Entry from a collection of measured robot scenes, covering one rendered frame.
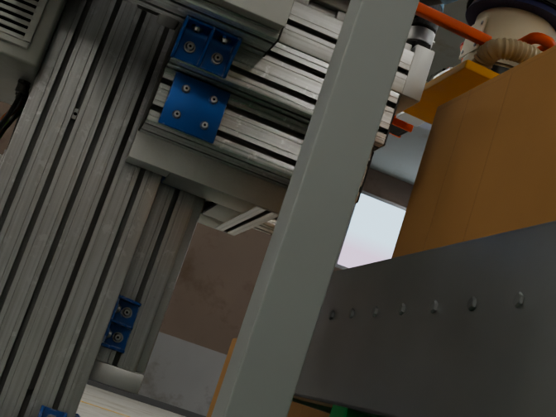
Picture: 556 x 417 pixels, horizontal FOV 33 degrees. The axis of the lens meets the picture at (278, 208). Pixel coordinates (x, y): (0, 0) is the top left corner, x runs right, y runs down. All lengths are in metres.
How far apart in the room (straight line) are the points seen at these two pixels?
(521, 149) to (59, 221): 0.73
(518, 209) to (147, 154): 0.61
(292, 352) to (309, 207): 0.14
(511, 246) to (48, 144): 0.90
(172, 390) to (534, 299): 11.51
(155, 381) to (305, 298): 11.30
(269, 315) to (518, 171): 0.48
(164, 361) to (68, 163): 10.70
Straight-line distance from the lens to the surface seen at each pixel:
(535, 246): 0.84
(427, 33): 2.58
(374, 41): 0.99
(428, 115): 2.05
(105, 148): 1.57
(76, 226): 1.55
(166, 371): 12.22
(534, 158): 1.24
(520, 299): 0.82
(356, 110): 0.97
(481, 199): 1.33
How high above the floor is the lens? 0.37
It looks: 12 degrees up
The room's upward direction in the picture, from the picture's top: 19 degrees clockwise
